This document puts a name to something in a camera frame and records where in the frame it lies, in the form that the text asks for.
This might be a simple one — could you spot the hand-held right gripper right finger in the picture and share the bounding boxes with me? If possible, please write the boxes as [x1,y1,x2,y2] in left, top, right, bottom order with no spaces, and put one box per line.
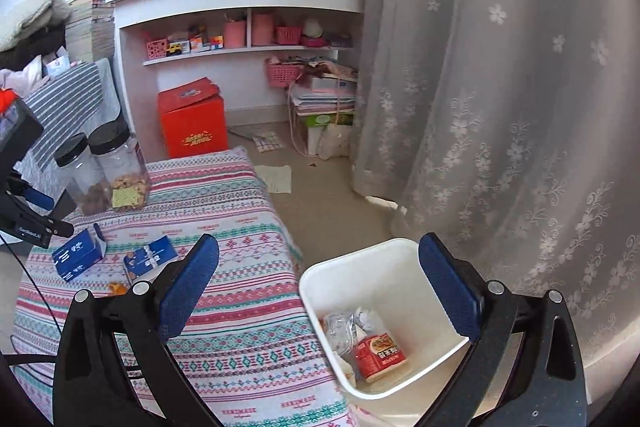
[415,232,588,427]

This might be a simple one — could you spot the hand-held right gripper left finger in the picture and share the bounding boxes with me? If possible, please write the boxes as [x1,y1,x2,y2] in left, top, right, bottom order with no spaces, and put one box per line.
[52,233,221,427]

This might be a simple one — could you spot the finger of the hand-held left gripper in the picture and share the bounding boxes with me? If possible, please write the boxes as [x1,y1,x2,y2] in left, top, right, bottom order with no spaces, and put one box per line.
[10,206,75,239]
[7,178,55,212]

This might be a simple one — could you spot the blue cardboard box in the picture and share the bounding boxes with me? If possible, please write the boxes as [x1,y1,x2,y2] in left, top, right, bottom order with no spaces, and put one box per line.
[51,223,108,282]

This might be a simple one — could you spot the blue snack packet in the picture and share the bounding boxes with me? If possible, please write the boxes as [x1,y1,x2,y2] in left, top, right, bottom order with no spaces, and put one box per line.
[122,237,180,285]

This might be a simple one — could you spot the white paper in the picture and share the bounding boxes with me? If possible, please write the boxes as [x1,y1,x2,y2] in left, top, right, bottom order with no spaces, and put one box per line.
[350,306,388,338]

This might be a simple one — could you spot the white trash bin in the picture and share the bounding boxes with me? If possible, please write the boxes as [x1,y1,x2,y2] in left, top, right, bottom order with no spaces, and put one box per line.
[299,238,473,400]

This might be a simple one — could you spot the red snack bag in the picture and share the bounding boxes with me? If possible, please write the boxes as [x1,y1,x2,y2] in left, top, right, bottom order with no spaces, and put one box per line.
[354,332,408,383]

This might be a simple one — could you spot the clear plastic bottle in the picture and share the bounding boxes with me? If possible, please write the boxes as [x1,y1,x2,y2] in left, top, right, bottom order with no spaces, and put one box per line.
[322,311,368,358]

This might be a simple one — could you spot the plastic jar with brown nuts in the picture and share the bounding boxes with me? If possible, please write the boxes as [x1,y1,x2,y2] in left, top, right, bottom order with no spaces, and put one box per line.
[52,133,113,215]

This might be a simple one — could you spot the pink white garment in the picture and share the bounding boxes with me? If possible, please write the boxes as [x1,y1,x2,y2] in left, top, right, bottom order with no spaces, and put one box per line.
[0,57,43,95]

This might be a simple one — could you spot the round table with patterned cloth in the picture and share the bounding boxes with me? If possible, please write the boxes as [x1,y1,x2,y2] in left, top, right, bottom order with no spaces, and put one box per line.
[10,146,361,427]

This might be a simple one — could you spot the striped quilted sofa cover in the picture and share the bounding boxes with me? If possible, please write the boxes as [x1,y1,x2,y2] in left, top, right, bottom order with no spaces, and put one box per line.
[15,57,128,188]

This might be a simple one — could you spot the small blue white box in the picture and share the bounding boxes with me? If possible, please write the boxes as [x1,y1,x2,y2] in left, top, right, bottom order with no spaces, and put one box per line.
[44,53,71,76]

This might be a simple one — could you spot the dark clothing pile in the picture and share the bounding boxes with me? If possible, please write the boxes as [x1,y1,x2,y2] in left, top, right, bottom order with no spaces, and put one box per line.
[0,24,68,72]

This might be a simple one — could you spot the plastic jar with yellow snacks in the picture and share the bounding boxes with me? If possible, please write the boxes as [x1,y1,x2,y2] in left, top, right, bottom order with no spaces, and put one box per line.
[87,121,152,211]

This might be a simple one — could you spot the cream fleece blanket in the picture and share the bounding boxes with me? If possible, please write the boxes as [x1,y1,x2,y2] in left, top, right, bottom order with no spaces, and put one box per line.
[0,0,73,52]

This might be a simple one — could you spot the stack of books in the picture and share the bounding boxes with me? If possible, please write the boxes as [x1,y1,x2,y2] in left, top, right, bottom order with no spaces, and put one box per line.
[65,0,117,65]

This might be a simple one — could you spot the pale green floor cloth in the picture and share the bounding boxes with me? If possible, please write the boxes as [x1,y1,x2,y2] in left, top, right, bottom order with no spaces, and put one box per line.
[255,164,292,194]

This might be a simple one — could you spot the checked floor cloth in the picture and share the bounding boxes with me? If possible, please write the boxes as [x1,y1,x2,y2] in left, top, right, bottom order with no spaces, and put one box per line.
[251,132,283,152]

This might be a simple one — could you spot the red cardboard box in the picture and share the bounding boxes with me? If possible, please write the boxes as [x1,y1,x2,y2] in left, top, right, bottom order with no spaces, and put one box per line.
[157,77,230,159]

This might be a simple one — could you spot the white bag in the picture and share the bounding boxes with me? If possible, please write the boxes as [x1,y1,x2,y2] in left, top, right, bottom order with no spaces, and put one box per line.
[317,122,353,160]

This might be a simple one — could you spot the grey floral curtain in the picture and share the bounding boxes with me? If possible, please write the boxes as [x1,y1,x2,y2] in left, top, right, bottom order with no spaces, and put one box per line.
[350,0,640,388]

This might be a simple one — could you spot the pile of papers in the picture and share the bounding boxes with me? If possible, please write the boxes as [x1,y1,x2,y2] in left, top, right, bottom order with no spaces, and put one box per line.
[287,62,358,128]

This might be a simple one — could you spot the large pink basket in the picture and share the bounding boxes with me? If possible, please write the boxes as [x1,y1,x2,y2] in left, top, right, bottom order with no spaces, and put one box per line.
[265,57,306,88]

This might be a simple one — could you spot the pink cup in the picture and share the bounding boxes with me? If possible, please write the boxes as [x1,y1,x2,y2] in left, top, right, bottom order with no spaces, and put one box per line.
[250,12,275,46]
[223,19,247,49]

